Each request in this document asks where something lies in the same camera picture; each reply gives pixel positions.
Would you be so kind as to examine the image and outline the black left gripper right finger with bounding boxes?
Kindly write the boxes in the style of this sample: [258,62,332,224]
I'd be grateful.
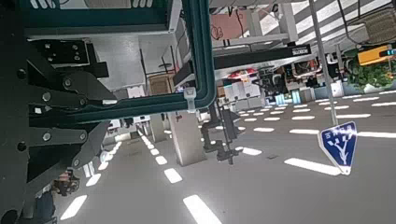
[27,120,112,184]

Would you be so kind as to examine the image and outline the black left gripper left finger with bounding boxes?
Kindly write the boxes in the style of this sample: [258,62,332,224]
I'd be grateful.
[26,38,119,108]

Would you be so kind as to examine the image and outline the teal plastic folding crate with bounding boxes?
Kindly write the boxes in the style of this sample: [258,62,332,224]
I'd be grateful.
[18,0,218,126]

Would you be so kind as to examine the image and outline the brown cardboard box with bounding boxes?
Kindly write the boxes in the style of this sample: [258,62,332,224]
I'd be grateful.
[148,74,176,96]

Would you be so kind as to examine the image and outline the white square pillar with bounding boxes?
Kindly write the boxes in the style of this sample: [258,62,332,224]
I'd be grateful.
[167,110,208,167]

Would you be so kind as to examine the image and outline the white zip tie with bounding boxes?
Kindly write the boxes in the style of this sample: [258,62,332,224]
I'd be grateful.
[183,87,198,114]

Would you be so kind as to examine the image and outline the black device on stand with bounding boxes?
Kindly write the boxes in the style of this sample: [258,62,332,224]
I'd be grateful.
[200,105,243,166]

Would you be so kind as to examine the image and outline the red and white package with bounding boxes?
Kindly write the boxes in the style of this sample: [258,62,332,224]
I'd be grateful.
[228,68,259,79]

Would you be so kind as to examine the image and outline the white workbench with black edge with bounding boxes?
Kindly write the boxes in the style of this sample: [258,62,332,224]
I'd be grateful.
[172,43,313,88]

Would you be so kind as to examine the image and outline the grey metal sign pole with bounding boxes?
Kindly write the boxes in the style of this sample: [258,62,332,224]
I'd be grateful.
[307,0,339,126]

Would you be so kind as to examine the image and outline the blue traffic sign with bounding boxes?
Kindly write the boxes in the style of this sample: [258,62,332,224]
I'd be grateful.
[317,120,359,176]

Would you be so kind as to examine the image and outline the green plants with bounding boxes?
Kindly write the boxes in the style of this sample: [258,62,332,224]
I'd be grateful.
[347,60,395,94]

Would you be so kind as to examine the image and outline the wicker chair with metal frame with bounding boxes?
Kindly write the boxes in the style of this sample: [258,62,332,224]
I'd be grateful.
[354,8,396,45]

